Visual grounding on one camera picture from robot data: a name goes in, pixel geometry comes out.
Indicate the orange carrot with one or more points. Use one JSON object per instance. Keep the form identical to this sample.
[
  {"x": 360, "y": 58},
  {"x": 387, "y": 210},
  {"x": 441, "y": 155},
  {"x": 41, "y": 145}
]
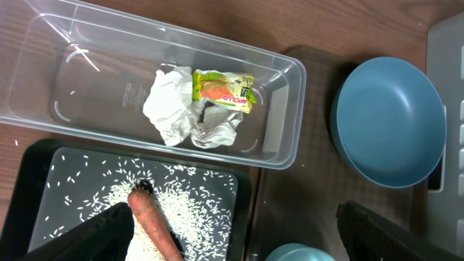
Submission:
[{"x": 152, "y": 221}]

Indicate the black waste tray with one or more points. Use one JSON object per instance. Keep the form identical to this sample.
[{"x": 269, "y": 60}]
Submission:
[{"x": 29, "y": 188}]

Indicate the dark blue plate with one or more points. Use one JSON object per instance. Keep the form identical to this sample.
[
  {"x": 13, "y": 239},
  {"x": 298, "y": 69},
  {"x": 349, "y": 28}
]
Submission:
[{"x": 388, "y": 123}]

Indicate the clear plastic bin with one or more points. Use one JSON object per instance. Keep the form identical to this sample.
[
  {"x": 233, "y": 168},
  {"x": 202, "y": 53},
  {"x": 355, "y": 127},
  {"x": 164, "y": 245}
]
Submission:
[{"x": 84, "y": 70}]

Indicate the grey dishwasher rack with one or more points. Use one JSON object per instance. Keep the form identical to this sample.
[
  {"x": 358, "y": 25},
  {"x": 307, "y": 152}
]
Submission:
[{"x": 444, "y": 67}]

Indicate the white napkin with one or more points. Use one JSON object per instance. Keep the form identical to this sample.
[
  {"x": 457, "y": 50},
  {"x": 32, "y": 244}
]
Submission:
[{"x": 171, "y": 109}]

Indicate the yellow green wrapper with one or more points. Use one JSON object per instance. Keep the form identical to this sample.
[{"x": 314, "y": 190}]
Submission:
[{"x": 233, "y": 91}]

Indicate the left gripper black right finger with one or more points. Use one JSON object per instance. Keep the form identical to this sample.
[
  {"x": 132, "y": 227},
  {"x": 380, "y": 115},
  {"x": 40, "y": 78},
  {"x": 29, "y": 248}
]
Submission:
[{"x": 368, "y": 236}]

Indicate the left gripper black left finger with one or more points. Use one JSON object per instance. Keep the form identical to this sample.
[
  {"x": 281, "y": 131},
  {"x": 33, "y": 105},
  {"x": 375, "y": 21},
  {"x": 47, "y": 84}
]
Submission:
[{"x": 105, "y": 237}]

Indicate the light blue bowl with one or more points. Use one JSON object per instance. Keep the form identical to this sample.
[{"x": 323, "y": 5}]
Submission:
[{"x": 298, "y": 252}]

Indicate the white rice pile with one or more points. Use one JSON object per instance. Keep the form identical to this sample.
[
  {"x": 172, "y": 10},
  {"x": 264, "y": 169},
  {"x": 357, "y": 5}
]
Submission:
[{"x": 197, "y": 203}]

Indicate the brown serving tray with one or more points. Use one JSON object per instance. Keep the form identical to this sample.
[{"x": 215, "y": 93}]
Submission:
[{"x": 299, "y": 204}]

